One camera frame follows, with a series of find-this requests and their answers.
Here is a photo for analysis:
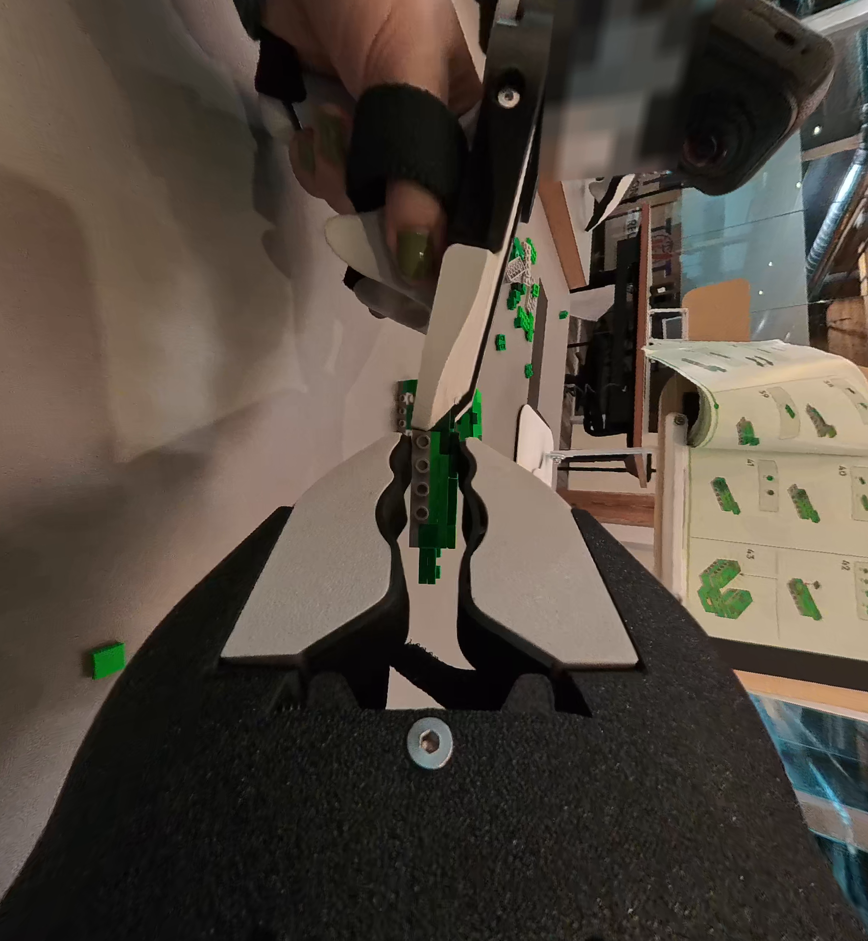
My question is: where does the black and white display gripper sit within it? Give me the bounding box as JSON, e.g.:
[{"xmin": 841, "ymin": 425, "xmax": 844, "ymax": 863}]
[{"xmin": 584, "ymin": 173, "xmax": 642, "ymax": 232}]

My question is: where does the pale table with wooden edge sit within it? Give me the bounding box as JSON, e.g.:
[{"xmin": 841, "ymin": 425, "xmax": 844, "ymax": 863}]
[{"xmin": 537, "ymin": 176, "xmax": 651, "ymax": 291}]

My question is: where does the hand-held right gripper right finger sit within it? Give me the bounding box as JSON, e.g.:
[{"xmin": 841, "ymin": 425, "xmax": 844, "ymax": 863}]
[{"xmin": 458, "ymin": 440, "xmax": 637, "ymax": 671}]

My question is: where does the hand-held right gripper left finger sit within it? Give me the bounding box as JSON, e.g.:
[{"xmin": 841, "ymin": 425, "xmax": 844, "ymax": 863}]
[{"xmin": 221, "ymin": 432, "xmax": 413, "ymax": 659}]

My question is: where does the pile of loose green bricks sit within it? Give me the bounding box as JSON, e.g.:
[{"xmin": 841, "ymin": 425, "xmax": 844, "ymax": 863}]
[{"xmin": 494, "ymin": 235, "xmax": 571, "ymax": 379}]

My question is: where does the grey desk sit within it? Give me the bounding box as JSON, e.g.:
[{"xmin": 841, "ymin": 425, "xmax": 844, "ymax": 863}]
[{"xmin": 0, "ymin": 0, "xmax": 575, "ymax": 883}]

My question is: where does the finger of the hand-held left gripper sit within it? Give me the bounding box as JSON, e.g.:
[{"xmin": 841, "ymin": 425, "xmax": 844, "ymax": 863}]
[{"xmin": 412, "ymin": 245, "xmax": 514, "ymax": 432}]

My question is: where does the green brick assembly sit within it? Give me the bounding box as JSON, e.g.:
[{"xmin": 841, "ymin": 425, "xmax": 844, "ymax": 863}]
[{"xmin": 393, "ymin": 378, "xmax": 483, "ymax": 587}]

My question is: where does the open instruction booklet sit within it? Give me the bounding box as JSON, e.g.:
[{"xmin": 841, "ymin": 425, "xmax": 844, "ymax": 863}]
[{"xmin": 641, "ymin": 340, "xmax": 868, "ymax": 648}]

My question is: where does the black office chair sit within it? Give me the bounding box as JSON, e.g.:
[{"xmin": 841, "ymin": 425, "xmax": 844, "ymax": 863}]
[{"xmin": 581, "ymin": 309, "xmax": 644, "ymax": 438}]

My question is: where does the silver ventilation duct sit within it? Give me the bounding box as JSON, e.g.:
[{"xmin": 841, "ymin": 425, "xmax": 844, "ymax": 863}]
[{"xmin": 805, "ymin": 103, "xmax": 868, "ymax": 276}]

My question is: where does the black tape strip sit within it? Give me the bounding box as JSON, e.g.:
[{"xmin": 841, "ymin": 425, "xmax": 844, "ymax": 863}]
[{"xmin": 528, "ymin": 278, "xmax": 553, "ymax": 350}]

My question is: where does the person's left hand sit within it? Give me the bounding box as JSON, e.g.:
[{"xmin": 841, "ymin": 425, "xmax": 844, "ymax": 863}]
[{"xmin": 258, "ymin": 0, "xmax": 495, "ymax": 284}]

